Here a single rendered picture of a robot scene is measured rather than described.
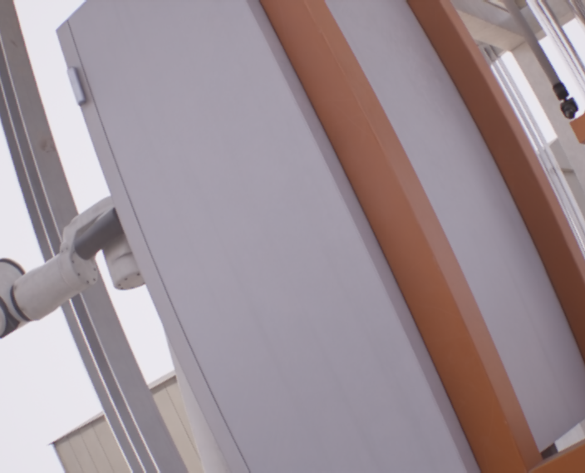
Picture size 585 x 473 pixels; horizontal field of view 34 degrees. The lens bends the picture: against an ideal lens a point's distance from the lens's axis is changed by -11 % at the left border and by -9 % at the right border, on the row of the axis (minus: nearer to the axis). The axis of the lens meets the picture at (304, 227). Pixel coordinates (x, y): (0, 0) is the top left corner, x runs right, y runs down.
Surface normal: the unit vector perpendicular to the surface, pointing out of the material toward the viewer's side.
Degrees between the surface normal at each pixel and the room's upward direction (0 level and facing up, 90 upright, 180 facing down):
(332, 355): 90
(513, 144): 90
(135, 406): 90
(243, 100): 90
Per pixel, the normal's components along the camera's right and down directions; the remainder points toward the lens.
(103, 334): 0.73, -0.47
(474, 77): -0.55, 0.04
